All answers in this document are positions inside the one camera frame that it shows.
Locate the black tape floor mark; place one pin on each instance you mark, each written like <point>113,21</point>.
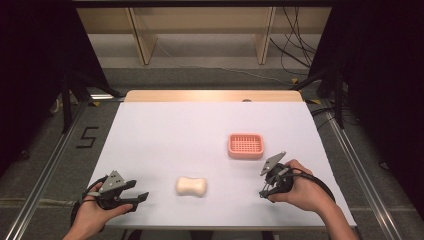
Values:
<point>87,137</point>

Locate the white table cover sheet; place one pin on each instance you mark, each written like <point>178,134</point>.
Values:
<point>200,133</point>

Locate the dark curtain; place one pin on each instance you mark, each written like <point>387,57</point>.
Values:
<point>33,66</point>
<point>383,83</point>

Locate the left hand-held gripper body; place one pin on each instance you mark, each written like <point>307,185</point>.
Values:
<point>112,182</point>

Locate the cream bar of soap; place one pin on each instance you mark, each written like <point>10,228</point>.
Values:
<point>191,186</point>

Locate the person's right hand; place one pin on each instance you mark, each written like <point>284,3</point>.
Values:
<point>305,191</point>

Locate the aluminium floor rail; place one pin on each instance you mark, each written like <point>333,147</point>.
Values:
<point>43,180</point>
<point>363,176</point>

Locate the black metal stand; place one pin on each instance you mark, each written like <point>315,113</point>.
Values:
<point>68,100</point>
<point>338,96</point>

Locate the light wooden table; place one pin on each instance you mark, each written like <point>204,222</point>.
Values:
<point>213,96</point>

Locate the light wooden shelf unit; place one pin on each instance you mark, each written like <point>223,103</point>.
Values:
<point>200,26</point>

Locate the pink soap dish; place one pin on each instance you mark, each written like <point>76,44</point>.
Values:
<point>246,146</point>

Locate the person's left hand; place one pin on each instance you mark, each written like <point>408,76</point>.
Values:
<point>91,216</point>

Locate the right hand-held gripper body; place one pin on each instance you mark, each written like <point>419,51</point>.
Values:
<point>278,176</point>

